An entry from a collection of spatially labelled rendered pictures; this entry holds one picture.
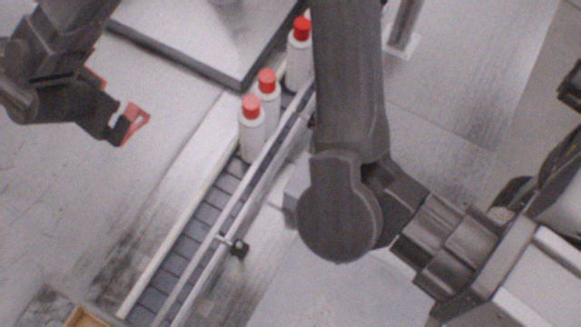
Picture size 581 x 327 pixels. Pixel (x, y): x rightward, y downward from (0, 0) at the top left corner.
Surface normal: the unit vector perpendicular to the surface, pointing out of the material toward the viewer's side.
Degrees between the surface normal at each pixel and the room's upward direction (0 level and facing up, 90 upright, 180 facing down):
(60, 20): 40
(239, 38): 0
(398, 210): 51
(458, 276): 45
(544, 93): 0
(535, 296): 0
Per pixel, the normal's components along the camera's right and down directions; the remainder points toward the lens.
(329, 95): -0.51, 0.22
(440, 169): 0.05, -0.40
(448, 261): -0.32, 0.05
